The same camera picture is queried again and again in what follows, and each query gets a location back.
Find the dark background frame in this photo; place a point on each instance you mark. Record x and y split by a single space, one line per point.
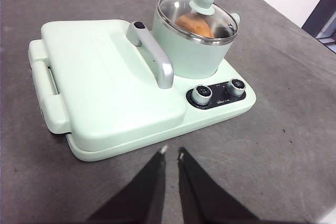
323 6

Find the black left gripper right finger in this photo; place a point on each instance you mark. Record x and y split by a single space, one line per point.
202 197

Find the glass lid with green knob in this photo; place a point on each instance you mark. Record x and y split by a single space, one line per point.
204 1

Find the green breakfast maker base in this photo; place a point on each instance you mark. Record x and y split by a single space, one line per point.
223 116

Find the brown potato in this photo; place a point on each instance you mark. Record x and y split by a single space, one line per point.
194 26

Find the green griddle cover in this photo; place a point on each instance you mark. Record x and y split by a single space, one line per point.
105 82

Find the silver control knob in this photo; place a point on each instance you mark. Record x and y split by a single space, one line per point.
235 86
202 95

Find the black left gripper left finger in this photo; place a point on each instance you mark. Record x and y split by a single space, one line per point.
141 195

